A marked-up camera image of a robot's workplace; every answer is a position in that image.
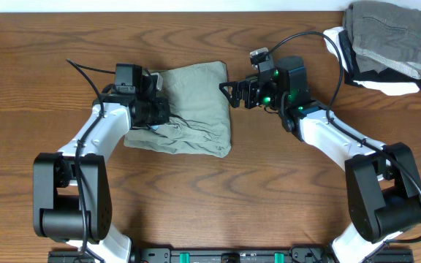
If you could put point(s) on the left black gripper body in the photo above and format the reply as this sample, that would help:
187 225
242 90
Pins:
152 112

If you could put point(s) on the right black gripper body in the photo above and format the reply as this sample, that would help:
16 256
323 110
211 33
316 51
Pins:
265 94

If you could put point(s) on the khaki green shorts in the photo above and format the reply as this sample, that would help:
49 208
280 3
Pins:
200 119

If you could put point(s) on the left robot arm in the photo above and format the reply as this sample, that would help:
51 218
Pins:
71 194

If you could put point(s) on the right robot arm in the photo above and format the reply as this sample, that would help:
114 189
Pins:
382 181

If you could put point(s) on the black folded garment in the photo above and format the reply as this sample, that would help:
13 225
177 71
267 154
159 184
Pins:
353 72

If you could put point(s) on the white folded garment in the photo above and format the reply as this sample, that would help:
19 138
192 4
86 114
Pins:
390 89

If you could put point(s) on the grey folded garment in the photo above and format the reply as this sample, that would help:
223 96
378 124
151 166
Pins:
384 36

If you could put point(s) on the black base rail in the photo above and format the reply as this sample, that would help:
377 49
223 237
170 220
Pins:
295 255

